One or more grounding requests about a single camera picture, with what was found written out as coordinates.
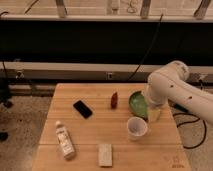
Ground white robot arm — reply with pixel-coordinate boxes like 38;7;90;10
144;61;213;125

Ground black smartphone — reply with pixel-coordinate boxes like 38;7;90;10
73;100;93;119

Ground green bowl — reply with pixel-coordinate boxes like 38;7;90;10
129;91;148;120

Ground white paper cup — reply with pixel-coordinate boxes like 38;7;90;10
127;117;148;141

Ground yellowish pusher end effector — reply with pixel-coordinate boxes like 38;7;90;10
148;108;161;122

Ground white rectangular block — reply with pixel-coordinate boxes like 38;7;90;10
98;144;113;167

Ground white plastic bottle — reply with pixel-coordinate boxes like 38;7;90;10
55;121;75;160

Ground black floor cables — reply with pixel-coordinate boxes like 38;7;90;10
172;103;208;150

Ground black hanging cable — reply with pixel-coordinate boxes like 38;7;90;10
126;13;164;83

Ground grey metal rail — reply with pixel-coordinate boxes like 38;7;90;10
0;60;213;83

